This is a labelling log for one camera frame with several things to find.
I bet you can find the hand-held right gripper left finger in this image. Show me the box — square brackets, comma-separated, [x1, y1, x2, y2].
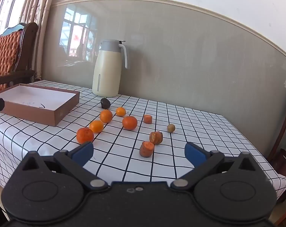
[17, 141, 109, 191]

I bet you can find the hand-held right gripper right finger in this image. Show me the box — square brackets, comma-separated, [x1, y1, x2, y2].
[171, 142, 262, 191]

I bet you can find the brown cardboard box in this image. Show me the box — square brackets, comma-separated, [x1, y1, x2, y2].
[0, 83, 80, 127]

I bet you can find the black checked white tablecloth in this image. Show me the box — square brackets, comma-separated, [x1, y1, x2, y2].
[0, 80, 286, 201]

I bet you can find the orange woven back cushion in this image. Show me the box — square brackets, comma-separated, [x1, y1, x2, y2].
[0, 30, 23, 95]

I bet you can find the wooden chair orange cushion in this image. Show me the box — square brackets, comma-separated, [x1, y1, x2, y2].
[0, 22, 39, 95]

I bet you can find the cream thermos jug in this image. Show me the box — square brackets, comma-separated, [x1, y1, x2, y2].
[92, 39, 130, 97]

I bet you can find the dark wooden chair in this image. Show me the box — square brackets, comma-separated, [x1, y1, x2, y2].
[267, 104, 286, 206]

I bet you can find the beige patterned curtain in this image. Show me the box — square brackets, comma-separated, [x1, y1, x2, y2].
[15, 0, 58, 82]

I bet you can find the window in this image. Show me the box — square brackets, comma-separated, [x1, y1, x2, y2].
[0, 0, 35, 36]

